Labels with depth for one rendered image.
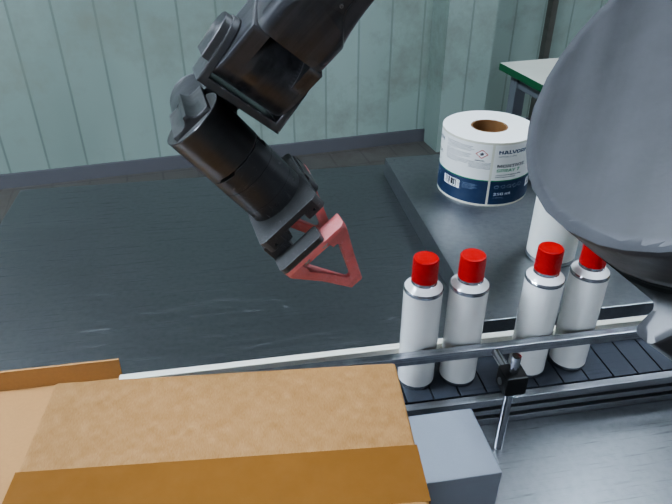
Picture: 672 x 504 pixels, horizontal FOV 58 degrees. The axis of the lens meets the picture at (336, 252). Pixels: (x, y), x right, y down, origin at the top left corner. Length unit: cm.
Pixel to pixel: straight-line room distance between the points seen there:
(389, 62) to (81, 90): 174
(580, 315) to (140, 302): 74
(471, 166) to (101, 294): 78
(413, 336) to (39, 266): 81
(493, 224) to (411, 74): 268
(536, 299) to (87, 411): 56
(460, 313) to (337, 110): 307
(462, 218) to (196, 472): 93
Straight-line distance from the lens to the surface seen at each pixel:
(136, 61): 356
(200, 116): 51
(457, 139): 133
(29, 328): 118
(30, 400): 103
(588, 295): 89
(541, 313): 86
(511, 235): 127
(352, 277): 57
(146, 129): 367
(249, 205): 54
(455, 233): 125
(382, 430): 51
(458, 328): 83
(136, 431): 53
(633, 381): 99
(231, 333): 106
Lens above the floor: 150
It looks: 32 degrees down
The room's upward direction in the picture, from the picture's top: straight up
